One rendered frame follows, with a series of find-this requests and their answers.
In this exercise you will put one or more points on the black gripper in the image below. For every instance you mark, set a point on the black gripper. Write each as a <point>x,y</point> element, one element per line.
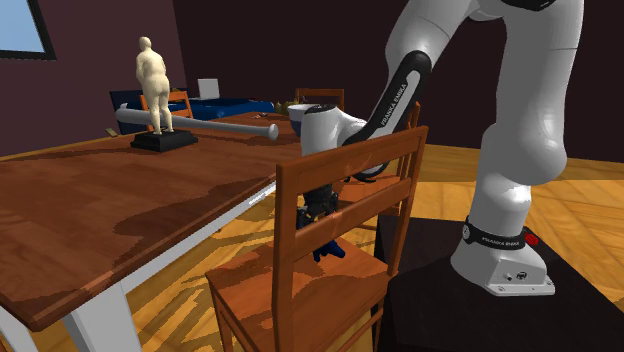
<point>322,199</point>

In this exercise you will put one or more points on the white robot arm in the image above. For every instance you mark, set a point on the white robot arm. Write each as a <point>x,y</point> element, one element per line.
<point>526,122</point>

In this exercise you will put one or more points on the wooden slat-back chair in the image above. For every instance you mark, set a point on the wooden slat-back chair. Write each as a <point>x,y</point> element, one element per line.
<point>179,103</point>
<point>363,190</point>
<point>319,93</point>
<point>312,287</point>

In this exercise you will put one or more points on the small blue object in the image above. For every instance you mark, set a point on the small blue object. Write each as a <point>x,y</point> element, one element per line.
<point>333,252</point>

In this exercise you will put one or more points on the green fruit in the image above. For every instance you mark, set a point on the green fruit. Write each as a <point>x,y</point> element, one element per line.
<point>282,107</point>

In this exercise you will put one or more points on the small dark object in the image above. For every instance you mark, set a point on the small dark object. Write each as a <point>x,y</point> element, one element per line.
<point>259,115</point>

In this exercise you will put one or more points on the grey baseball bat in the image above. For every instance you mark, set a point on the grey baseball bat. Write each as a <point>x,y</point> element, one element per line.
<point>219,126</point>

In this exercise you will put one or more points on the white laptop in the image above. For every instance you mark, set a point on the white laptop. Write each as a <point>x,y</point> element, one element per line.
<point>208,88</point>

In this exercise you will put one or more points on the dark robot stand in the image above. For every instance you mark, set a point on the dark robot stand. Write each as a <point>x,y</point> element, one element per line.
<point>448,312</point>

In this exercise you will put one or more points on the cream figure on black base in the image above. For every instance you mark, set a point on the cream figure on black base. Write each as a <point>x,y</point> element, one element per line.
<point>155,78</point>

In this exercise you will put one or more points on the small tan object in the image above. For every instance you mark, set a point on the small tan object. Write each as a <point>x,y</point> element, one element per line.
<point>112,132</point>

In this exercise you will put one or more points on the wooden table with white legs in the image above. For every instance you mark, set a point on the wooden table with white legs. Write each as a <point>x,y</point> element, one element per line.
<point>97,204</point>

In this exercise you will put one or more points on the window with dark frame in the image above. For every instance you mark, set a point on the window with dark frame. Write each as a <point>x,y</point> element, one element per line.
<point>17,24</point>

